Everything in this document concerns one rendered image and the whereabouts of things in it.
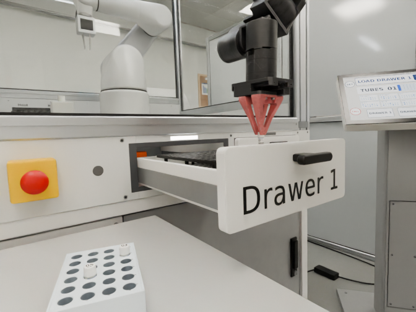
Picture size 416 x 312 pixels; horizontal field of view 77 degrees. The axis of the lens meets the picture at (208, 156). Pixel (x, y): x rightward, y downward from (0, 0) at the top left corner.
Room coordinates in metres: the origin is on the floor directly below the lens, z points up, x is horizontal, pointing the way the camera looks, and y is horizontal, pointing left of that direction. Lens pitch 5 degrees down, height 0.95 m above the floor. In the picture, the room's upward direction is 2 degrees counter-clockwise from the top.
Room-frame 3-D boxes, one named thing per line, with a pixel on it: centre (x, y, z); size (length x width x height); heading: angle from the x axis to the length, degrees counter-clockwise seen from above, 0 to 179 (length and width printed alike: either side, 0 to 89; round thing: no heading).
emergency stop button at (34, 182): (0.44, 0.29, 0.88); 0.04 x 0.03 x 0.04; 126
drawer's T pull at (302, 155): (0.39, -0.15, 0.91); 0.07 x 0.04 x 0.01; 126
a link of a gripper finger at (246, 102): (0.50, -0.11, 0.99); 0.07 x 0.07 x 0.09; 36
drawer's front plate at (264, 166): (0.41, -0.13, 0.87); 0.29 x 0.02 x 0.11; 126
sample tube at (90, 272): (0.27, 0.13, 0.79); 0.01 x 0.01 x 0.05
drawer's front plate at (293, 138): (0.85, -0.20, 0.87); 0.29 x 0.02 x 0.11; 126
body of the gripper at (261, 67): (0.50, -0.11, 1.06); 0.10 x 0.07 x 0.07; 36
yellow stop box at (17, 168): (0.46, 0.31, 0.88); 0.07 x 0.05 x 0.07; 126
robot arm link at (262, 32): (0.51, -0.10, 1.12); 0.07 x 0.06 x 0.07; 36
